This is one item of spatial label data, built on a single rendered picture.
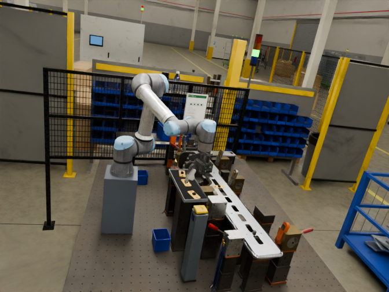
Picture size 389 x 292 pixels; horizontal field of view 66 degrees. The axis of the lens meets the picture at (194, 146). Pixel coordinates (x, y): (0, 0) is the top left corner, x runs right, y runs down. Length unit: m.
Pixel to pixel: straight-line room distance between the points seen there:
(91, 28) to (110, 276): 7.39
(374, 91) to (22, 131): 4.76
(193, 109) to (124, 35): 5.80
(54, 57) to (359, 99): 4.07
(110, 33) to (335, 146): 6.14
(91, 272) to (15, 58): 2.78
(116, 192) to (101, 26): 6.98
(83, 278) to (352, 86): 4.12
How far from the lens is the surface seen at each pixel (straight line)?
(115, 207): 1.98
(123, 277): 1.82
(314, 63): 6.72
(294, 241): 1.83
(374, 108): 5.14
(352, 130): 5.05
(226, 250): 1.63
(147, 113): 1.83
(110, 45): 8.59
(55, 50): 3.87
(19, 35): 3.96
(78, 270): 1.87
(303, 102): 4.80
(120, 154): 1.86
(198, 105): 2.97
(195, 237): 1.63
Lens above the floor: 1.99
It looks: 20 degrees down
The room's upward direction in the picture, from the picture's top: 9 degrees clockwise
